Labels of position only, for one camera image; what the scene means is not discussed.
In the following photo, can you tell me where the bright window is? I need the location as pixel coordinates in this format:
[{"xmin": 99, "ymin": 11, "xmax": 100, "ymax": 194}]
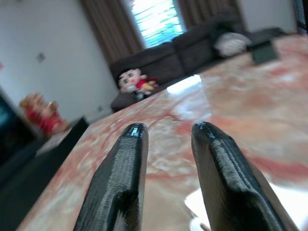
[{"xmin": 124, "ymin": 0, "xmax": 186, "ymax": 49}]

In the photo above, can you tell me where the dark grey sofa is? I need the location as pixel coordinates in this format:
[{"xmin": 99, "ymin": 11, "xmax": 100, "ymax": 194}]
[{"xmin": 109, "ymin": 14, "xmax": 289, "ymax": 85}]

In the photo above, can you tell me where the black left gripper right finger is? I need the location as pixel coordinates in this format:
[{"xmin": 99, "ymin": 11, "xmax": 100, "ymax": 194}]
[{"xmin": 191, "ymin": 121, "xmax": 299, "ymax": 231}]

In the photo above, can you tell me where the marble-top red-edged folding table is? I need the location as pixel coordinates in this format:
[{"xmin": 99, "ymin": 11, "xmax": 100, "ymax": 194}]
[{"xmin": 16, "ymin": 33, "xmax": 308, "ymax": 231}]

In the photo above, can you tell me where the plush boy doll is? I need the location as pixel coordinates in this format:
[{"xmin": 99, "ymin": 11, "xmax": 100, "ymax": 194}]
[{"xmin": 116, "ymin": 67, "xmax": 160, "ymax": 99}]

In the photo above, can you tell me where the brown curtain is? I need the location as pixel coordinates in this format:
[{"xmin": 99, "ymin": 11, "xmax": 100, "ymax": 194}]
[
  {"xmin": 79, "ymin": 0, "xmax": 145, "ymax": 64},
  {"xmin": 177, "ymin": 0, "xmax": 248, "ymax": 32}
]

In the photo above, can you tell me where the black television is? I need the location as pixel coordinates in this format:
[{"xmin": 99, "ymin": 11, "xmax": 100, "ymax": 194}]
[{"xmin": 0, "ymin": 89, "xmax": 36, "ymax": 164}]

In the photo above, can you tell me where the black low TV console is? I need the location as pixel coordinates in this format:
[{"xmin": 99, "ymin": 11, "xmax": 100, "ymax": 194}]
[{"xmin": 0, "ymin": 116, "xmax": 90, "ymax": 217}]

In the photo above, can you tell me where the striped white pillow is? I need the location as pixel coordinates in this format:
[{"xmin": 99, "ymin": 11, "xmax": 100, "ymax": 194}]
[{"xmin": 213, "ymin": 32, "xmax": 253, "ymax": 58}]

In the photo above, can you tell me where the thin magazine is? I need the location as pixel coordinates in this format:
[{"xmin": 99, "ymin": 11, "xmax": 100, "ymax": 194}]
[{"xmin": 36, "ymin": 136, "xmax": 69, "ymax": 157}]

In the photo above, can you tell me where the red and gold figurine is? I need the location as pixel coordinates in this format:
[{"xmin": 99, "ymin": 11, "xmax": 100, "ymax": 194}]
[{"xmin": 19, "ymin": 92, "xmax": 70, "ymax": 138}]

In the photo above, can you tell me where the dark grey ottoman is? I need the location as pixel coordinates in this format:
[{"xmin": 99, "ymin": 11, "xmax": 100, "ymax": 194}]
[{"xmin": 110, "ymin": 92, "xmax": 151, "ymax": 113}]

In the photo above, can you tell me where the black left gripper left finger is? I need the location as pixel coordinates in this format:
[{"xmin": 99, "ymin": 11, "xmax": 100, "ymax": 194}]
[{"xmin": 73, "ymin": 122, "xmax": 150, "ymax": 231}]

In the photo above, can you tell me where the small dark box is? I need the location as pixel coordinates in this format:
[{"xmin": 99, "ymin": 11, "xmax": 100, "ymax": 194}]
[{"xmin": 247, "ymin": 38, "xmax": 280, "ymax": 65}]

